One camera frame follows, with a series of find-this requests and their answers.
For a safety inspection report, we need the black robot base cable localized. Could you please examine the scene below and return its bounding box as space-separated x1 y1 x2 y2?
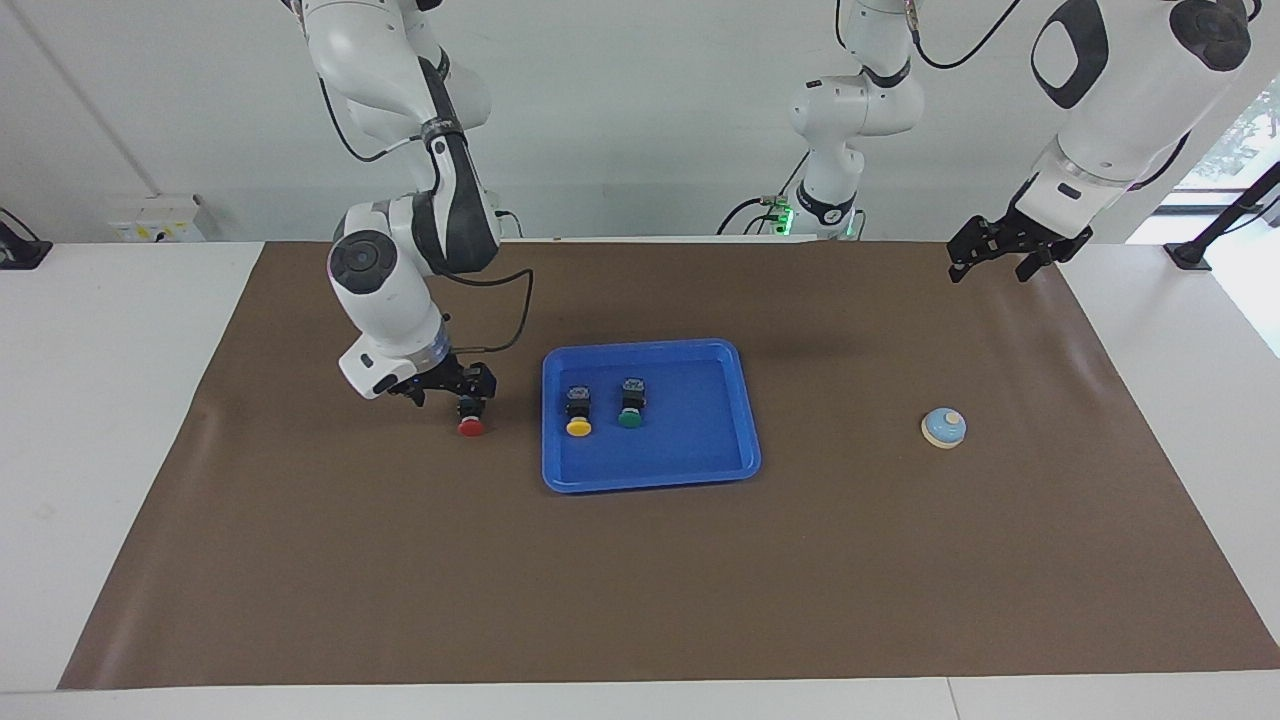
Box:
715 150 813 237

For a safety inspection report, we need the blue plastic tray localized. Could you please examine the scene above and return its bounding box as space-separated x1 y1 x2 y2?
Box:
541 338 763 495

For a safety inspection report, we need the light blue service bell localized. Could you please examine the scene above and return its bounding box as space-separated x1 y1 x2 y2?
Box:
920 407 968 450

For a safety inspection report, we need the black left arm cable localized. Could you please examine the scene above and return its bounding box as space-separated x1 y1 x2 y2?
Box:
903 0 1023 71

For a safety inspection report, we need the glass window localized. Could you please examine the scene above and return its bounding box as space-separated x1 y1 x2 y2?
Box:
1170 80 1280 216

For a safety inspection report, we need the small black stand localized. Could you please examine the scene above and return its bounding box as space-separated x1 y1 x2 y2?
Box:
0 207 53 271

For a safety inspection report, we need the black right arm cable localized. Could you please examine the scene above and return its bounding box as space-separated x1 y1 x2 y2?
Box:
318 75 534 356

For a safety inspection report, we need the brown table mat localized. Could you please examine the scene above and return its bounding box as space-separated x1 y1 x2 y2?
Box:
57 240 1280 691

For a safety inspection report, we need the black angled stand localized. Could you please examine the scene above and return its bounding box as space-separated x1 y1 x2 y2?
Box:
1163 160 1280 273

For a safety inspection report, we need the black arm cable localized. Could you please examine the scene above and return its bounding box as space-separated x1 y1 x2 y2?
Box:
903 0 1023 71
318 75 534 356

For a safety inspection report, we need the white wall outlet box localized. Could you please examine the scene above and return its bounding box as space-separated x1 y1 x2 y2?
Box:
108 193 206 243

